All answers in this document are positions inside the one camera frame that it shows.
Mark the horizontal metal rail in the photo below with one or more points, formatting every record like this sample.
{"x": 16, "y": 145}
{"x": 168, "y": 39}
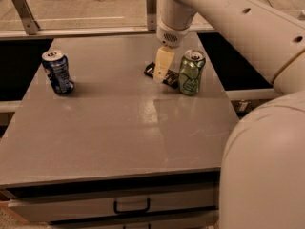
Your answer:
{"x": 67, "y": 33}

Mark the black drawer handle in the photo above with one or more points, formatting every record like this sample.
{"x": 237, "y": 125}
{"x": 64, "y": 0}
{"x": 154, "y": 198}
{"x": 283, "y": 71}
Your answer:
{"x": 137, "y": 226}
{"x": 132, "y": 206}

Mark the blue pepsi can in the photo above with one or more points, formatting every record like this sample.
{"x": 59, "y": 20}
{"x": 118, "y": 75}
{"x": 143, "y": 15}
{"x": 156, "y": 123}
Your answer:
{"x": 56, "y": 66}

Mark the grey drawer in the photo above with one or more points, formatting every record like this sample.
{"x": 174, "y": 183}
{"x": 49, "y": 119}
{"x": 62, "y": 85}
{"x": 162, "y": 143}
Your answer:
{"x": 177, "y": 220}
{"x": 100, "y": 204}

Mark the black rxbar chocolate wrapper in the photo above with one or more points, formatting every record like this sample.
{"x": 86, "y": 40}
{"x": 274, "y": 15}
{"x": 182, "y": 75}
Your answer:
{"x": 171, "y": 78}

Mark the green soda can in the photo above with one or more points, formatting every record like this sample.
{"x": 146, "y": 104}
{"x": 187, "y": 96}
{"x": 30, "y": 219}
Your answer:
{"x": 191, "y": 66}

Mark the black lower drawer handle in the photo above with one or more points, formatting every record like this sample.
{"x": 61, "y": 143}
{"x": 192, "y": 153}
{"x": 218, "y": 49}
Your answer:
{"x": 137, "y": 226}

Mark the grey upper drawer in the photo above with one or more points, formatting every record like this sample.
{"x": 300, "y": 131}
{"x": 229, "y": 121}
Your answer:
{"x": 100, "y": 204}

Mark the black upper drawer handle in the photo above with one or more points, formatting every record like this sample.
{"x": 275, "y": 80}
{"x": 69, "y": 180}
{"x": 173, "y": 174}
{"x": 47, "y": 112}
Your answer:
{"x": 132, "y": 206}

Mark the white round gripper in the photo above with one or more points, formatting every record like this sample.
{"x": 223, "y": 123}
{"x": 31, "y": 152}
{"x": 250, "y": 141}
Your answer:
{"x": 172, "y": 36}

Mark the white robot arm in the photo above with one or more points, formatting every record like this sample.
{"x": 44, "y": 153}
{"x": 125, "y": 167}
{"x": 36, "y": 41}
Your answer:
{"x": 262, "y": 178}

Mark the metal railing bracket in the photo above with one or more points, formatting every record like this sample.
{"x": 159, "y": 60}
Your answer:
{"x": 31, "y": 26}
{"x": 151, "y": 11}

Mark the grey lower drawer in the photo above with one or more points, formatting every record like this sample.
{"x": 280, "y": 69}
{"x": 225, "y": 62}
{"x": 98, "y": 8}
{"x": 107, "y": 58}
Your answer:
{"x": 177, "y": 220}

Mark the left metal railing bracket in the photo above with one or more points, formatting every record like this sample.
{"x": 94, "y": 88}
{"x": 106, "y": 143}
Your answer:
{"x": 31, "y": 26}

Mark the middle metal railing bracket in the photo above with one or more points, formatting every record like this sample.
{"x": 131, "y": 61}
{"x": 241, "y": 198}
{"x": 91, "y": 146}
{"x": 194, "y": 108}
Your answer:
{"x": 151, "y": 11}

